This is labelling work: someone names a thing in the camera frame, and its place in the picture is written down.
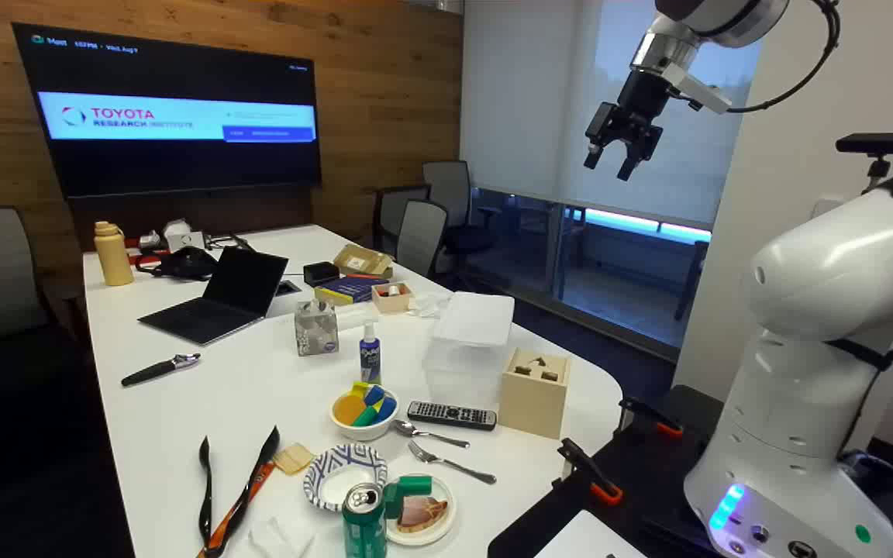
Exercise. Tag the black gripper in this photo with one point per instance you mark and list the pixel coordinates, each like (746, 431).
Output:
(635, 108)

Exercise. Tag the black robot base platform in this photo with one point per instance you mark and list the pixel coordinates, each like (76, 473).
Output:
(665, 486)

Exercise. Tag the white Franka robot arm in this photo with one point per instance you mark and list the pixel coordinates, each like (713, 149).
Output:
(828, 312)

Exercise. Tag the black TV remote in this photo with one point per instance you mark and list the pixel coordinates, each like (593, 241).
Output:
(452, 415)

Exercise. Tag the dark mesh office chair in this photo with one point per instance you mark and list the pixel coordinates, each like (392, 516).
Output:
(420, 236)

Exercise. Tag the clear plastic bag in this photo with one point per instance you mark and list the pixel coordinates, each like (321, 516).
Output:
(431, 304)

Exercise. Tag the clear plastic storage box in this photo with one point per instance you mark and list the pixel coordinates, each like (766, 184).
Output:
(465, 345)

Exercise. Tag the wooden shape sorter cube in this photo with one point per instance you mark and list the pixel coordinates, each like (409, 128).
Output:
(534, 393)

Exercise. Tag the small wooden tray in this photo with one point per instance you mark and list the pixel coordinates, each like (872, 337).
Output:
(392, 298)

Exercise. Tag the open cardboard box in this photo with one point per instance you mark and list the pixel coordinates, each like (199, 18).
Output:
(362, 260)

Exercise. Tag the blue box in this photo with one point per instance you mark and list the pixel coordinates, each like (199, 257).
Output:
(352, 285)

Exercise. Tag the hand sanitizer bottle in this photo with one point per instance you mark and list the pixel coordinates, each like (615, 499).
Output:
(371, 359)

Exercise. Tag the small black box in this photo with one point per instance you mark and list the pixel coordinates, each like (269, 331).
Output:
(316, 274)

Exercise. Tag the metal spoon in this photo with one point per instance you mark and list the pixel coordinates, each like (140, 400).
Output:
(426, 431)

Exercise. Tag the grey patterned tissue box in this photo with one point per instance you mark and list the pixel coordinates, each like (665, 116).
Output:
(314, 331)

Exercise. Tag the metal fork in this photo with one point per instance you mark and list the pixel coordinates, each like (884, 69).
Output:
(452, 464)

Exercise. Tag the white bowl with coloured blocks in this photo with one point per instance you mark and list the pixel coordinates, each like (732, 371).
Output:
(365, 411)

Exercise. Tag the white paper sheet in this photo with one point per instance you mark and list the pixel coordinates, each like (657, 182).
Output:
(587, 538)

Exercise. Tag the green plastic cup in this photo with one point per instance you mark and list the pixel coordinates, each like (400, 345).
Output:
(406, 493)

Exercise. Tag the white plate with food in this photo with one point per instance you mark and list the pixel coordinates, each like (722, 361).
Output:
(428, 521)

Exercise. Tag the black laptop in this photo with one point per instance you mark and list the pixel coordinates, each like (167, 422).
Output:
(218, 304)

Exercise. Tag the blue patterned paper plate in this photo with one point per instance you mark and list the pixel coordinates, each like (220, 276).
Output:
(337, 479)

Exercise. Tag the white device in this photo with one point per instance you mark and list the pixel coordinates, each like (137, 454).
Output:
(185, 236)

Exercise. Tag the tan square sponge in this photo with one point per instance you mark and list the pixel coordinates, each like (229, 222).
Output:
(294, 458)

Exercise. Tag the green soda can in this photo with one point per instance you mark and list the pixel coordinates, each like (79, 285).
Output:
(365, 524)

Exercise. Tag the orange and black tongs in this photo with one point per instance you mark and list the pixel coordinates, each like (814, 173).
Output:
(247, 492)

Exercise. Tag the white napkin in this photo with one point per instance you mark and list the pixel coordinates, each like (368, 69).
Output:
(281, 538)

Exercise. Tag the yellow bottle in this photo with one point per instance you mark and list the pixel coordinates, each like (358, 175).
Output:
(114, 256)

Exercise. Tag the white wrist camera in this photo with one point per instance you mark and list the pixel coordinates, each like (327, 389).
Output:
(701, 93)

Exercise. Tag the black camera on tripod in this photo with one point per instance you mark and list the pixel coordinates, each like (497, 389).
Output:
(884, 143)

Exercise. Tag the large wall TV monitor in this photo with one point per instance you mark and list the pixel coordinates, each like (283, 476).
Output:
(170, 112)

